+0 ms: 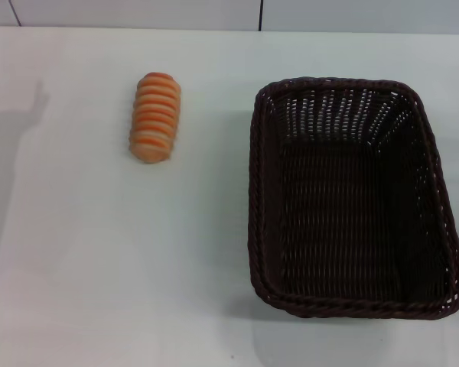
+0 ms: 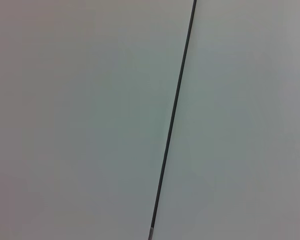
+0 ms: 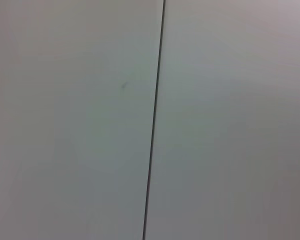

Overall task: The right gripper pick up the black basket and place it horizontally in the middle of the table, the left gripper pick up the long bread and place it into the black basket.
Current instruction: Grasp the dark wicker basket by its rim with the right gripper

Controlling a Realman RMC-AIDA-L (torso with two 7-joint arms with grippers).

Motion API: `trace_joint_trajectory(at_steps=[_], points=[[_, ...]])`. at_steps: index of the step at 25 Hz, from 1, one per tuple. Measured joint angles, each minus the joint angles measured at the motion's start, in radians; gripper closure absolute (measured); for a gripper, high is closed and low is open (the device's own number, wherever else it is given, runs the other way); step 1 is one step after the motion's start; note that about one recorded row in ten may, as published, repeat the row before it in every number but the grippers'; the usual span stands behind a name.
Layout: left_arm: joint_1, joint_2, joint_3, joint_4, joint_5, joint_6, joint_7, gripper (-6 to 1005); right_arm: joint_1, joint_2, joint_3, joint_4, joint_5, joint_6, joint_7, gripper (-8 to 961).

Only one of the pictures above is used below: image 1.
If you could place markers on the dark brown woven basket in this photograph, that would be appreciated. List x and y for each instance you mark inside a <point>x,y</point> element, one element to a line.
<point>348,229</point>

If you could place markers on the orange striped bread roll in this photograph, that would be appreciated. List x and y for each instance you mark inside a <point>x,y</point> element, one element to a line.
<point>155,114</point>

